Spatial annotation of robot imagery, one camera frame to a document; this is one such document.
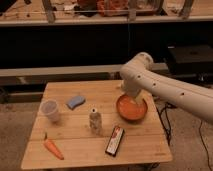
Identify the orange bowl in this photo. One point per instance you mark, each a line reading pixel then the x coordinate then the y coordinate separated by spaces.
pixel 131 110

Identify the blue sponge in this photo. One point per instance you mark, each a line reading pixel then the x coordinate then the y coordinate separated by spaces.
pixel 75 101

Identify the orange toy carrot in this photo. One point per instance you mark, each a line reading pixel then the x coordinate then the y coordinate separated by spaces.
pixel 52 148

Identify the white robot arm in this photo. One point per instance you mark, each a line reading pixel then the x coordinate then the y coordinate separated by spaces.
pixel 137 75

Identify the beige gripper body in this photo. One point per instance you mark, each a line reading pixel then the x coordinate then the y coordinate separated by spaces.
pixel 139 99

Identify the orange object on shelf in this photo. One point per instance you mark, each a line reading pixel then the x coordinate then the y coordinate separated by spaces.
pixel 112 7

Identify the black red rectangular box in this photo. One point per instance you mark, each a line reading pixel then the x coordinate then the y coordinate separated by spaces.
pixel 114 141

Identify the clear plastic cup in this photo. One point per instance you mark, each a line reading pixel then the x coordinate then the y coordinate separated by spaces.
pixel 49 108

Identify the wooden table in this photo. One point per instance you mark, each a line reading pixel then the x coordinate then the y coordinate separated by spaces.
pixel 84 124

